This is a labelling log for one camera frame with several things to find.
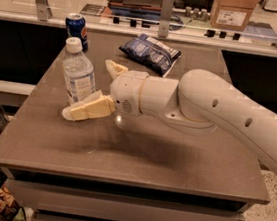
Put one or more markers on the middle metal glass bracket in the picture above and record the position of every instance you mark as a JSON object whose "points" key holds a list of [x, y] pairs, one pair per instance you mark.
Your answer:
{"points": [[165, 18]]}

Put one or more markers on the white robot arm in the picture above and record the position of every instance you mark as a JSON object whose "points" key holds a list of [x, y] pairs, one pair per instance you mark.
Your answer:
{"points": [[198, 102]]}

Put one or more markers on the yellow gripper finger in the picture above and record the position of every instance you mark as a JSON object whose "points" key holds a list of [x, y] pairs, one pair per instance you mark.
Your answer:
{"points": [[96, 105], [115, 69]]}

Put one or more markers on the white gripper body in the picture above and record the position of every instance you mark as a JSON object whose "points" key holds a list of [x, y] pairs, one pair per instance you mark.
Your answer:
{"points": [[126, 90]]}

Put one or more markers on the blue chip bag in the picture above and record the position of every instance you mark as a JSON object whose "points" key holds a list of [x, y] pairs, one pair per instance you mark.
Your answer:
{"points": [[152, 53]]}

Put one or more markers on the snack bag on floor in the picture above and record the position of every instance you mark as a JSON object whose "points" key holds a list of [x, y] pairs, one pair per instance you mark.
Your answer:
{"points": [[10, 210]]}

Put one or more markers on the upper grey drawer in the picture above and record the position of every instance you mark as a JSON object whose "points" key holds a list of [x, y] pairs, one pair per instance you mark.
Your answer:
{"points": [[111, 207]]}

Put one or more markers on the blue pepsi can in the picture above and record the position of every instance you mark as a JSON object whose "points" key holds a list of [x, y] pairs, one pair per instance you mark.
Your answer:
{"points": [[76, 27]]}

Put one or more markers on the clear plastic water bottle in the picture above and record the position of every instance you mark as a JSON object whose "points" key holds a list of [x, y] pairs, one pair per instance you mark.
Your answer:
{"points": [[78, 71]]}

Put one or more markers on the cardboard box with label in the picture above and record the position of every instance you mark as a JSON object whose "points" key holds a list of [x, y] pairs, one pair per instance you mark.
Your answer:
{"points": [[232, 14]]}

